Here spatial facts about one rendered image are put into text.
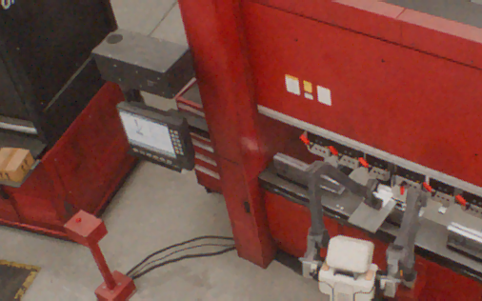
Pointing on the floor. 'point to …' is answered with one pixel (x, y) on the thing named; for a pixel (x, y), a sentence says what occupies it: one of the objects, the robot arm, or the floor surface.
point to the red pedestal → (82, 232)
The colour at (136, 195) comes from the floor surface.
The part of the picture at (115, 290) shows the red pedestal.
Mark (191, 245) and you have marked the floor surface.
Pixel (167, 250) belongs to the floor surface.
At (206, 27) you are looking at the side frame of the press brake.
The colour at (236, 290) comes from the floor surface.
